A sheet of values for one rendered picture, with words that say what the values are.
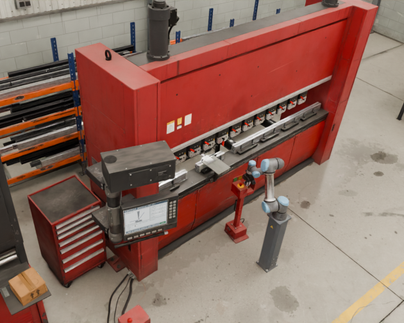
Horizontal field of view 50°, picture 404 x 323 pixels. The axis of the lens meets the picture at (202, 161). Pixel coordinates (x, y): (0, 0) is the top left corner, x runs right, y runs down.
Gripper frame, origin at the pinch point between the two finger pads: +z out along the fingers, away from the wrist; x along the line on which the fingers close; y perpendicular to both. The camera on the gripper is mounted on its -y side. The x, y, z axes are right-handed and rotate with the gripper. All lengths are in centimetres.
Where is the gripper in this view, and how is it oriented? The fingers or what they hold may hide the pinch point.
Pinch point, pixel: (247, 186)
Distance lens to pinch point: 482.8
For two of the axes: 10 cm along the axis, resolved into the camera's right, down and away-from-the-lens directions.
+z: -1.2, 7.3, 6.7
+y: -5.3, -6.2, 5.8
